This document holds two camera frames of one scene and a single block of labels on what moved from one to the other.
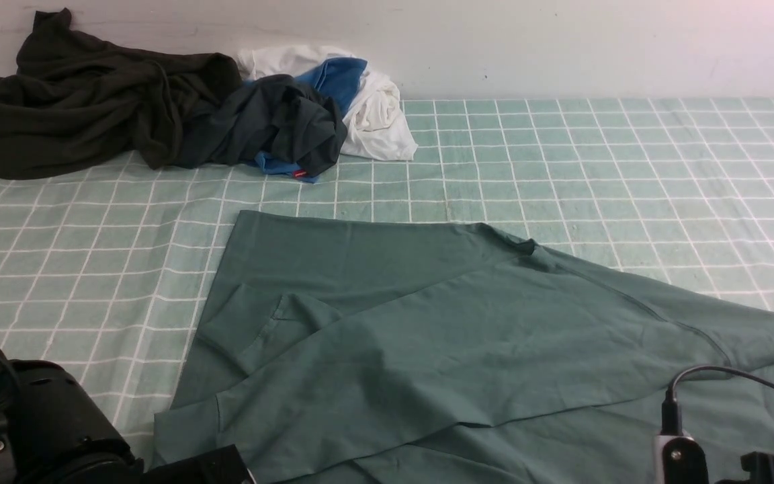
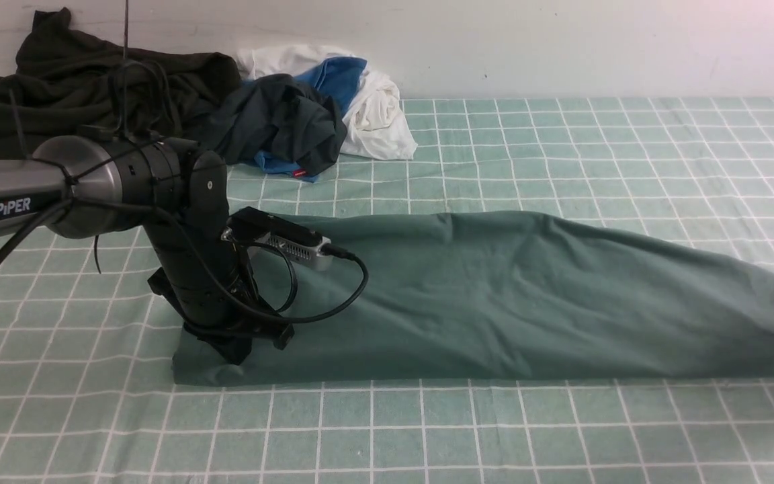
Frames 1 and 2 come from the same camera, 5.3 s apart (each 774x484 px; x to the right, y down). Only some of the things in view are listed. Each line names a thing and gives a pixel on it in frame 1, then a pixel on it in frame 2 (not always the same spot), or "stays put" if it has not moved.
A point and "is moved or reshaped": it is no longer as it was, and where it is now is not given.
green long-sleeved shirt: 396,353 is moved or reshaped
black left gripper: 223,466 -> 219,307
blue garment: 339,78 stays put
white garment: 375,124 stays put
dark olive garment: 76,102 stays put
